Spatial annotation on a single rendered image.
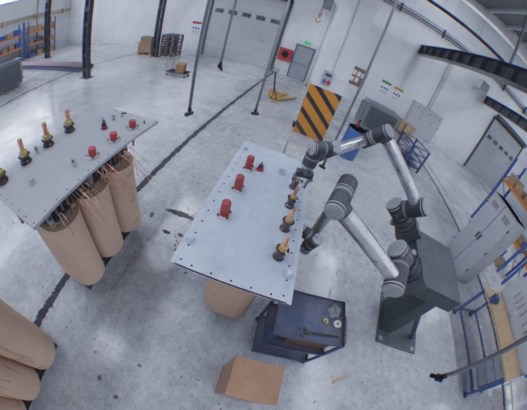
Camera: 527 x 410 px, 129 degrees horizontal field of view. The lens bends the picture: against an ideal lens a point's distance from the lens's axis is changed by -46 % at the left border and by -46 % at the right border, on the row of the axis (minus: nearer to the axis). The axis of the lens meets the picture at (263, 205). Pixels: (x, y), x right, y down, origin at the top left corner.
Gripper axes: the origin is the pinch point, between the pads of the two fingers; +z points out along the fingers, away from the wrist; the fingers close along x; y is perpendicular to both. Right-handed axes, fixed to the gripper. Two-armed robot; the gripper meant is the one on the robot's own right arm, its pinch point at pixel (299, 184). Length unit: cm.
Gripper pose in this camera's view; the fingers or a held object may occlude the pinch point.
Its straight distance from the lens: 182.3
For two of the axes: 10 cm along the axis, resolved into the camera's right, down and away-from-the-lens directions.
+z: -2.6, 7.0, 6.7
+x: -9.6, -2.2, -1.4
